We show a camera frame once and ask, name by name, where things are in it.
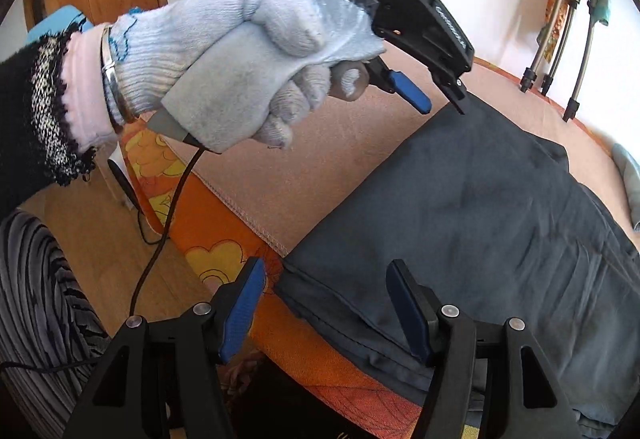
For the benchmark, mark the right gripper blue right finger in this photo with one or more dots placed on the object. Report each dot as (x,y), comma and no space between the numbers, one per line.
(414,312)

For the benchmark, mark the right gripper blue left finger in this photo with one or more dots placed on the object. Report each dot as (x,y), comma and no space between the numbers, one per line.
(236,304)

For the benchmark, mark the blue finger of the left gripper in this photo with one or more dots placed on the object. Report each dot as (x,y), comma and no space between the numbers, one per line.
(404,87)

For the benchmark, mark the dark grey pants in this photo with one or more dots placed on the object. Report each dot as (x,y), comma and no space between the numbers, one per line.
(489,217)

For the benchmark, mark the left forearm black sleeve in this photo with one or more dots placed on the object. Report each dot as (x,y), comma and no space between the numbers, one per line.
(37,145)

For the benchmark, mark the left hand in white glove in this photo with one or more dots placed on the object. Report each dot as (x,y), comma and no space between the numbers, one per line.
(224,71)

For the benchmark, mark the folded metal tripod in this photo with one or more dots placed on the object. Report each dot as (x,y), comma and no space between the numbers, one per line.
(545,74)

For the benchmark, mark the folded light blue jeans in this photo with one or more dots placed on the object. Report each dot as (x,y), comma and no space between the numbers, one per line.
(630,172)

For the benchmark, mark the light blue chair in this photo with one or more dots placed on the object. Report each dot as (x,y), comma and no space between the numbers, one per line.
(59,21)

